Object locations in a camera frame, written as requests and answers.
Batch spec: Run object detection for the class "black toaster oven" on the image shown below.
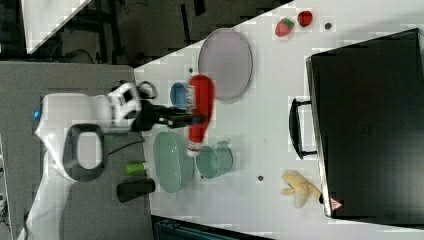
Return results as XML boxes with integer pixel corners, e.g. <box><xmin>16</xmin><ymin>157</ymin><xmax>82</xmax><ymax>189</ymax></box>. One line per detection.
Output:
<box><xmin>305</xmin><ymin>28</ymin><xmax>424</xmax><ymax>229</ymax></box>

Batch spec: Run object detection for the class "red ketchup bottle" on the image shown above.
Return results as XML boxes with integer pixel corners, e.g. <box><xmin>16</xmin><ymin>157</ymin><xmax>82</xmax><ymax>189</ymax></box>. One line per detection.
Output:
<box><xmin>187</xmin><ymin>75</ymin><xmax>215</xmax><ymax>157</ymax></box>

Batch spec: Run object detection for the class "strawberry toy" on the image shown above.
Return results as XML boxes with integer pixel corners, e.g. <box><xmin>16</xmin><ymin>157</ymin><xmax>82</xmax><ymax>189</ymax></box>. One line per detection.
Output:
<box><xmin>275</xmin><ymin>18</ymin><xmax>294</xmax><ymax>37</ymax></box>

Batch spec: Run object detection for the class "dark red fruit toy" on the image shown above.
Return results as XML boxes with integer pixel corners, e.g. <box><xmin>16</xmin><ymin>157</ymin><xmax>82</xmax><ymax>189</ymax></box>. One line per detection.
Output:
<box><xmin>297</xmin><ymin>11</ymin><xmax>313</xmax><ymax>27</ymax></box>

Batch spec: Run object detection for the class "peeled banana toy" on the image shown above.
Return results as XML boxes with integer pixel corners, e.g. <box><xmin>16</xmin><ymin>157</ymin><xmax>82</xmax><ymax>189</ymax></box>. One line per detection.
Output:
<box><xmin>281</xmin><ymin>170</ymin><xmax>323</xmax><ymax>208</ymax></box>

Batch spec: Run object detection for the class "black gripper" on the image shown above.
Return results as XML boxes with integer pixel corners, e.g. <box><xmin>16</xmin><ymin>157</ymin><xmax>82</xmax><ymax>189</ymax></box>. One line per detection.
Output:
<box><xmin>133</xmin><ymin>100</ymin><xmax>206</xmax><ymax>131</ymax></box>

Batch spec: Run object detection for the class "green oval strainer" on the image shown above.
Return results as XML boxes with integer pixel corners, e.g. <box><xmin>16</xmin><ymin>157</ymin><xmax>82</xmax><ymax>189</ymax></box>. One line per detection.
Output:
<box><xmin>153</xmin><ymin>131</ymin><xmax>194</xmax><ymax>193</ymax></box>

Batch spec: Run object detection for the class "blue crate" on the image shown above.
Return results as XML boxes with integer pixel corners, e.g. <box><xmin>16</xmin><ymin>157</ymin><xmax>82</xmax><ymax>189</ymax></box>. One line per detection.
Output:
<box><xmin>151</xmin><ymin>215</ymin><xmax>271</xmax><ymax>240</ymax></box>

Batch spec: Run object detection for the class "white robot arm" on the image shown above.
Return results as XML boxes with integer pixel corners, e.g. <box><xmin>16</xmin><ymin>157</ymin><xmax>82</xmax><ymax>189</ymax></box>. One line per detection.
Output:
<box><xmin>18</xmin><ymin>81</ymin><xmax>208</xmax><ymax>240</ymax></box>

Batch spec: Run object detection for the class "dark grey cup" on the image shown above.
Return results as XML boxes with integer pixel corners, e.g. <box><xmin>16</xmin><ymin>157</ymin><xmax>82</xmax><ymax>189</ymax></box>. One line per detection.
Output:
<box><xmin>116</xmin><ymin>178</ymin><xmax>156</xmax><ymax>203</ymax></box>

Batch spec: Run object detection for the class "green mug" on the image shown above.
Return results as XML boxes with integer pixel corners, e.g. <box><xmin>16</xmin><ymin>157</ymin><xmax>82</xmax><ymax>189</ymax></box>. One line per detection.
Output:
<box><xmin>196</xmin><ymin>141</ymin><xmax>233</xmax><ymax>179</ymax></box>

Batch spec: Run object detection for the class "blue small bowl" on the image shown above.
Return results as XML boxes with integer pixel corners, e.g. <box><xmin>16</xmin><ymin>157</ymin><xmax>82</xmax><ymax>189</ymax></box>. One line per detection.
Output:
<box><xmin>170</xmin><ymin>82</ymin><xmax>191</xmax><ymax>109</ymax></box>

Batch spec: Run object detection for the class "grey round plate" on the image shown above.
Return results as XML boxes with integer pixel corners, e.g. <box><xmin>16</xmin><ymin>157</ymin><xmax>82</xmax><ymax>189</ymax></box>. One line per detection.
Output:
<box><xmin>198</xmin><ymin>28</ymin><xmax>253</xmax><ymax>101</ymax></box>

